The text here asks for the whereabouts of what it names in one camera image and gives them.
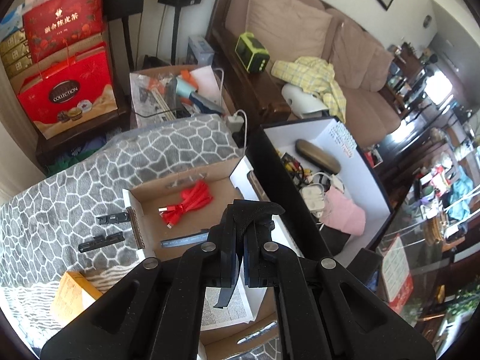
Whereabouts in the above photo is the red tea gift box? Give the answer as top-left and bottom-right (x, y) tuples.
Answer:
(22, 0), (106, 65)

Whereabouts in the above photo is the long black plastic clip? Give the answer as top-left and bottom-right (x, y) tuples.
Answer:
(78, 234), (125, 253)

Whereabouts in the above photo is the white power adapter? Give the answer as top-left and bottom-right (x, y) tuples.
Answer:
(224, 110), (249, 148)

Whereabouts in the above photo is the short black plastic clip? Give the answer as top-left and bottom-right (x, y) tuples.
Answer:
(95, 212), (128, 226)

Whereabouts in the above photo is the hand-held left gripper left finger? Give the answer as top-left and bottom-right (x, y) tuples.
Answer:
(39, 204), (244, 360)

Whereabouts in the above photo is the grey blue strip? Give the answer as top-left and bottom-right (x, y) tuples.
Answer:
(160, 232), (209, 249)

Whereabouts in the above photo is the flat yellow box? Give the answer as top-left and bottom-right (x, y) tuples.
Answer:
(0, 48), (31, 67)
(0, 37), (29, 54)
(5, 60), (35, 80)

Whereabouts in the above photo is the red white printed box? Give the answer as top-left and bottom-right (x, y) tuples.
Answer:
(382, 232), (414, 304)

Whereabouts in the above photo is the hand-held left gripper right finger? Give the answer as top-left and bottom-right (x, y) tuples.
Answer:
(243, 219), (437, 360)

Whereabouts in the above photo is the white rounded device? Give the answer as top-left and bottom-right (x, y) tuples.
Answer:
(281, 82), (329, 118)

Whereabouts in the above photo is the white paper bag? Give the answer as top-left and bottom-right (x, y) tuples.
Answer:
(194, 65), (226, 95)

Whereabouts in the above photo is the fine-print leaflet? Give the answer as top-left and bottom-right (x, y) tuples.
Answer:
(202, 287), (259, 331)

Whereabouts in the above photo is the yellow plaid cloth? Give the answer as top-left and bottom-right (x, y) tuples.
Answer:
(271, 56), (347, 124)

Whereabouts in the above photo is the bundle of coloured cables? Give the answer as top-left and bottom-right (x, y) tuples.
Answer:
(279, 152), (313, 185)

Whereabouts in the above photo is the blue grey box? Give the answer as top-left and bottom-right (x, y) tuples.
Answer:
(186, 35), (215, 66)

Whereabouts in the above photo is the white brown cardboard box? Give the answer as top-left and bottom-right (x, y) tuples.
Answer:
(122, 155), (302, 360)

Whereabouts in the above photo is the brown sofa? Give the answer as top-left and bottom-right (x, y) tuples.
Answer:
(205, 0), (409, 151)

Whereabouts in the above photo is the blue tissue pack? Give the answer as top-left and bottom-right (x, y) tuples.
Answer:
(0, 5), (25, 40)

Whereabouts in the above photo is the green black power station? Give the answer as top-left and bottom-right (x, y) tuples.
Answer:
(235, 33), (271, 74)

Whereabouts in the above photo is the large brown sofa cushion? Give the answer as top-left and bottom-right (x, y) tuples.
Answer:
(245, 0), (334, 61)

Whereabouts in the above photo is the olive glasses case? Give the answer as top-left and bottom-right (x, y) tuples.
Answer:
(295, 139), (342, 174)

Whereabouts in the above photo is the small brown sofa cushion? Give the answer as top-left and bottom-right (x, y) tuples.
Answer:
(330, 17), (394, 93)

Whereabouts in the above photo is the clear plastic bag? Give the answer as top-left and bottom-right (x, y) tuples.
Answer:
(129, 71), (179, 128)

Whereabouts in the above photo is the pink pouch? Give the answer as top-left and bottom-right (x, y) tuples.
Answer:
(320, 187), (366, 236)

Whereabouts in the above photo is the black speaker stand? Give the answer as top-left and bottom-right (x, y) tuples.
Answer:
(170, 5), (184, 65)
(122, 15), (136, 73)

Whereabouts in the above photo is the red cable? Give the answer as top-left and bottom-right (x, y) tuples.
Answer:
(158, 180), (214, 229)

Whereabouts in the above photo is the grey white patterned blanket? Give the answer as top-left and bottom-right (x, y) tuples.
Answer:
(0, 114), (248, 360)

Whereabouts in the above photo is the open cardboard floor box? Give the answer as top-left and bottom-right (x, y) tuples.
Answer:
(129, 64), (241, 129)

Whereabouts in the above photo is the yellow and white carton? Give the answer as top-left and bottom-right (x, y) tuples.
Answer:
(50, 271), (104, 323)

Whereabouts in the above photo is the white earphones and case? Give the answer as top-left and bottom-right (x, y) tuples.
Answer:
(302, 184), (328, 211)

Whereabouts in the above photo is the black and white storage box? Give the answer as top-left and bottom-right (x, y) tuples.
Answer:
(245, 117), (394, 267)

